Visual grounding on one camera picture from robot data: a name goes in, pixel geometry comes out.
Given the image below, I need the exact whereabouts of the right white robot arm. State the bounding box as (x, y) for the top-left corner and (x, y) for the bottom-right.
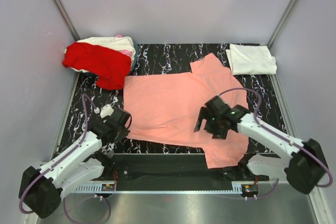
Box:
(194, 95), (330, 194)

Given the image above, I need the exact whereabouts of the aluminium rail frame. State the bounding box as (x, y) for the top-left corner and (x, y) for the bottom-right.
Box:
(25, 161), (329, 224)

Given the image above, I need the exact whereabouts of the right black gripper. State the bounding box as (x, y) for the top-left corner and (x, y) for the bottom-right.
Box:
(194, 106), (228, 141)

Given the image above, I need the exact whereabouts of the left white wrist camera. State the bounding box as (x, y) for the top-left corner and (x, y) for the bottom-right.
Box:
(93, 104), (114, 118)

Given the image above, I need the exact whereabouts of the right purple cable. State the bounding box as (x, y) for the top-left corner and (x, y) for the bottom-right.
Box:
(216, 88), (333, 198)

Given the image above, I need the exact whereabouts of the left small circuit board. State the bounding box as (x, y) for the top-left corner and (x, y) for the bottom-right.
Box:
(101, 184), (115, 191)

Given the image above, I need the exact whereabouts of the small circuit board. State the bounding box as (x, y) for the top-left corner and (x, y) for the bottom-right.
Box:
(243, 184), (259, 193)
(101, 184), (115, 191)

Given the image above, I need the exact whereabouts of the red t-shirt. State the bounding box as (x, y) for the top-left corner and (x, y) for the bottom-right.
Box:
(62, 42), (131, 90)

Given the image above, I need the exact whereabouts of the folded white t-shirt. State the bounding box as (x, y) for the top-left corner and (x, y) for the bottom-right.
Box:
(226, 44), (277, 76)

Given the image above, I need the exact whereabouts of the right small circuit board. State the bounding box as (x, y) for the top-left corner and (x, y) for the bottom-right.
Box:
(243, 184), (259, 193)

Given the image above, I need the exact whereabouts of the salmon pink t-shirt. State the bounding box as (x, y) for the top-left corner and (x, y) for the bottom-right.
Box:
(123, 54), (249, 168)

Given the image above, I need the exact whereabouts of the cream white t-shirt in pile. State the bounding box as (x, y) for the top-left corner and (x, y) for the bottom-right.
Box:
(77, 36), (138, 72)

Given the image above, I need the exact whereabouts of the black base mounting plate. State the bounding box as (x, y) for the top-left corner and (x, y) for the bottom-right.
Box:
(92, 153), (270, 194)

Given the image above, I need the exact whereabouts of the black marble pattern mat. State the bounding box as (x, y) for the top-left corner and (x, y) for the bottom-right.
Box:
(54, 44), (288, 155)

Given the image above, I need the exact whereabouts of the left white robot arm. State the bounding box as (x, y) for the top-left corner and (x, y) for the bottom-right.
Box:
(18, 105), (132, 219)

